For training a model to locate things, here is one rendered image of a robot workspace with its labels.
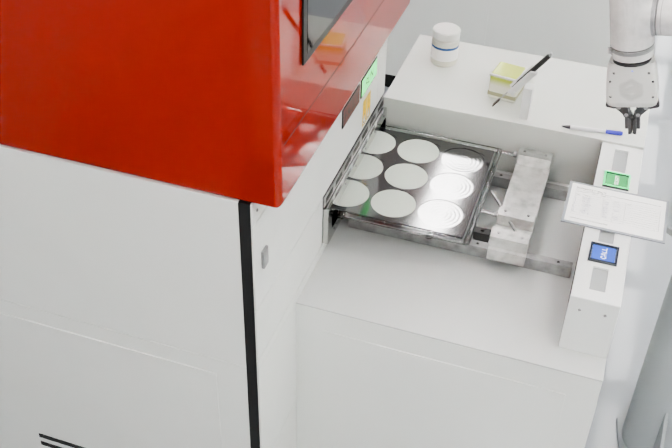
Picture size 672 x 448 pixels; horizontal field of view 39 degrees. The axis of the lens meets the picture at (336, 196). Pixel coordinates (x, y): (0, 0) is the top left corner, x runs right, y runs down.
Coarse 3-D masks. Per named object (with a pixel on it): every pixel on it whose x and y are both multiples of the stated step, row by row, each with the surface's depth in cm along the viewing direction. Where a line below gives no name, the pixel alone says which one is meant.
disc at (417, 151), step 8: (400, 144) 228; (408, 144) 228; (416, 144) 228; (424, 144) 228; (432, 144) 228; (400, 152) 225; (408, 152) 226; (416, 152) 226; (424, 152) 226; (432, 152) 226; (408, 160) 223; (416, 160) 223; (424, 160) 223; (432, 160) 223
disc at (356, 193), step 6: (348, 186) 214; (354, 186) 214; (360, 186) 214; (348, 192) 213; (354, 192) 213; (360, 192) 213; (366, 192) 213; (342, 198) 211; (348, 198) 211; (354, 198) 211; (360, 198) 211; (366, 198) 211; (342, 204) 209; (348, 204) 209; (354, 204) 209
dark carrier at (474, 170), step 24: (456, 144) 229; (384, 168) 220; (432, 168) 221; (456, 168) 221; (480, 168) 221; (408, 192) 213; (432, 192) 213; (456, 192) 214; (384, 216) 206; (408, 216) 206; (432, 216) 206; (456, 216) 207
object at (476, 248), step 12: (360, 228) 214; (372, 228) 213; (384, 228) 212; (408, 240) 212; (420, 240) 211; (432, 240) 210; (468, 252) 208; (480, 252) 207; (528, 252) 205; (528, 264) 205; (540, 264) 204; (552, 264) 202; (564, 264) 202; (564, 276) 203
